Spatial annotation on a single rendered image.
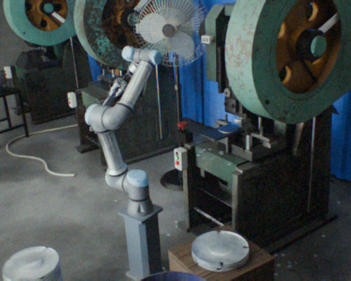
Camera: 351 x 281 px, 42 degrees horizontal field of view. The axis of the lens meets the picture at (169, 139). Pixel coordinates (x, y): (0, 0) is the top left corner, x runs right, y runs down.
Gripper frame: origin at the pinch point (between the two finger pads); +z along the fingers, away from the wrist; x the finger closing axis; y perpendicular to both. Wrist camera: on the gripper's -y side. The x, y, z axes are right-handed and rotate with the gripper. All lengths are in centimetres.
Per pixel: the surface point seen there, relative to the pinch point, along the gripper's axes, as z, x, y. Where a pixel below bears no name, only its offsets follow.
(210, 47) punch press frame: -57, 25, -20
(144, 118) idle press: 57, 37, -142
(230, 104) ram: -42, 56, -9
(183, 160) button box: 6, 61, -10
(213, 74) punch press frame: -46, 37, -18
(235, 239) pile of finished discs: -5, 98, 50
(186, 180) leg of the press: 17, 73, -14
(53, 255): 69, 33, 60
